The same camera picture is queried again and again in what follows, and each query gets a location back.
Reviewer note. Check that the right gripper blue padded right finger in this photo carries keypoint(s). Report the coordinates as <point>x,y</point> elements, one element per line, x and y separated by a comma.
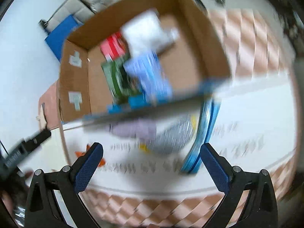
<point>217,166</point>

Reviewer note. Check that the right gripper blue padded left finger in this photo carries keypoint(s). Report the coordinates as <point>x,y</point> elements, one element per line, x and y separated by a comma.
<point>83,173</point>

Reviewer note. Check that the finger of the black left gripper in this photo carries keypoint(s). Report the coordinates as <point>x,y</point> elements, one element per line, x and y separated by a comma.
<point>30,144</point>

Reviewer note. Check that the orange snack packet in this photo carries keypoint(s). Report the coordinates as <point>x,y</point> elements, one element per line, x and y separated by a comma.
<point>94,154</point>

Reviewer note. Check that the silver yellow scrub sponge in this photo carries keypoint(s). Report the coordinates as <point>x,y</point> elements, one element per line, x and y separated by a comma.
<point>174,138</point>

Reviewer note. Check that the long blue wrapper packet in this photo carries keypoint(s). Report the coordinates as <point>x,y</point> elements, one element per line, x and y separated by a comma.
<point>208,115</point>

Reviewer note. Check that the lilac soft cloth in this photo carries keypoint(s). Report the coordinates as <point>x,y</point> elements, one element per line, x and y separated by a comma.
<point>140,128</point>

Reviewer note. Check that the green snack packet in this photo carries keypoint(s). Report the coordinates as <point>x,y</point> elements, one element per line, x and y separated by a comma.
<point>120,84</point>

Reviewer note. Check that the light blue tissue pack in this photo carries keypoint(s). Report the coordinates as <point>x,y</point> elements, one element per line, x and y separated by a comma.
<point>147,71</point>

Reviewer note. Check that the red snack packet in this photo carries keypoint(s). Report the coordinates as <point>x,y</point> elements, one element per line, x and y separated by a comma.
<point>114,47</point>

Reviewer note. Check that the cardboard box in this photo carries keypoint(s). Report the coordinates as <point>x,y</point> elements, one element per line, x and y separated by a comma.
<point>194,64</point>

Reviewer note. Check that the white soft bag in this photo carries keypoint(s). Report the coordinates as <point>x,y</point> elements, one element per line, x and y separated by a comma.
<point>144,33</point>

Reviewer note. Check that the small cardboard piece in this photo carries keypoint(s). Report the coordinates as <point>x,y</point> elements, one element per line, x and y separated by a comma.
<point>42,117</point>

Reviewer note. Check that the blue folded mat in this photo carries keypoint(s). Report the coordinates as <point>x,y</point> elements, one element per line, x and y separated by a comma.
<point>56,38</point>

